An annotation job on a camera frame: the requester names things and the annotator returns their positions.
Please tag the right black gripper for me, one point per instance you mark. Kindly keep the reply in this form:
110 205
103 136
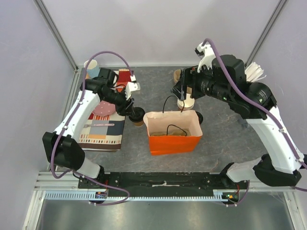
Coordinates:
188 81

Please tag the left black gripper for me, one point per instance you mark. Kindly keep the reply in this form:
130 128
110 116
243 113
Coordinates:
126 106

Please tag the black coffee cup lid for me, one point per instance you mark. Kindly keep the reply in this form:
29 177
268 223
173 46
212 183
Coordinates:
137 115

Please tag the orange paper bag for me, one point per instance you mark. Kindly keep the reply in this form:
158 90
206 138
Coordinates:
172 120

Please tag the brown cardboard cup carrier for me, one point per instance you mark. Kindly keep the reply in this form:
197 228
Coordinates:
178 132

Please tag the brown paper coffee cup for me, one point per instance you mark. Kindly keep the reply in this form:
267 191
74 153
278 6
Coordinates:
138 123

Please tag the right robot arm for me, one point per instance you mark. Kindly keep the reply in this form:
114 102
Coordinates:
224 78

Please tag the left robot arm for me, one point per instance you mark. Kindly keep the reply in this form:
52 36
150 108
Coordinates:
61 146

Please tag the stack of paper cups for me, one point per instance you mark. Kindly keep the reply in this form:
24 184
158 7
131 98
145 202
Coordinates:
186 104

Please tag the lower brown cup carrier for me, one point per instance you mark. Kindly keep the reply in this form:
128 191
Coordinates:
178 75

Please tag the pink polka dot plate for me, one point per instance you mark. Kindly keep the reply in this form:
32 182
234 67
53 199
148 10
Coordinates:
104 108

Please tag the colourful patchwork placemat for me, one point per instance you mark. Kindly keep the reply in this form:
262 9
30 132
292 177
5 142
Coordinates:
107 138

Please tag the stack of black lids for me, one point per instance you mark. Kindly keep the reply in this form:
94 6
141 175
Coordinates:
200 117

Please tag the light blue mug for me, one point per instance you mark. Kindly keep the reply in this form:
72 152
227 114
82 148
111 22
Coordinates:
93 69

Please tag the grey speckled mug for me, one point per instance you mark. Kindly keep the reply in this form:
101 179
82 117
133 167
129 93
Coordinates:
244 123

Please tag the white paper straws bundle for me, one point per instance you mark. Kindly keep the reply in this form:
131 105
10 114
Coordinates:
254 72

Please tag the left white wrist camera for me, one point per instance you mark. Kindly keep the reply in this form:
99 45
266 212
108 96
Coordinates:
131 87

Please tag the pink handled fork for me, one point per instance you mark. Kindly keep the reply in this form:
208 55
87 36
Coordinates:
99 125

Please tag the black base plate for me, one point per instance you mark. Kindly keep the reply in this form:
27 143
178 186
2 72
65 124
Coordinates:
170 184

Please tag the slotted cable duct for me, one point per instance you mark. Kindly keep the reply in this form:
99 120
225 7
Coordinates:
97 196

